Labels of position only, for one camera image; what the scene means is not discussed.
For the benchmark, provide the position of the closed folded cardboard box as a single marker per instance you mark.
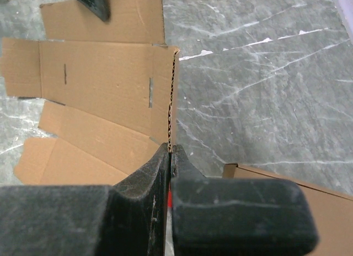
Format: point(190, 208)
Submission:
point(332, 210)

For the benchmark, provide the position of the cardboard box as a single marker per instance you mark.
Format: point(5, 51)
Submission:
point(332, 210)
point(108, 91)

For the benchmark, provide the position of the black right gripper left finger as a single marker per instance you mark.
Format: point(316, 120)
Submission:
point(128, 218)

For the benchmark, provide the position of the red flat block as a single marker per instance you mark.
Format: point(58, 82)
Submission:
point(169, 199)

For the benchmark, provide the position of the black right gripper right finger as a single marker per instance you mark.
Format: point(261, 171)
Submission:
point(219, 216)

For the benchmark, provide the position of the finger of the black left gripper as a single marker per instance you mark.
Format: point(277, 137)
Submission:
point(100, 8)

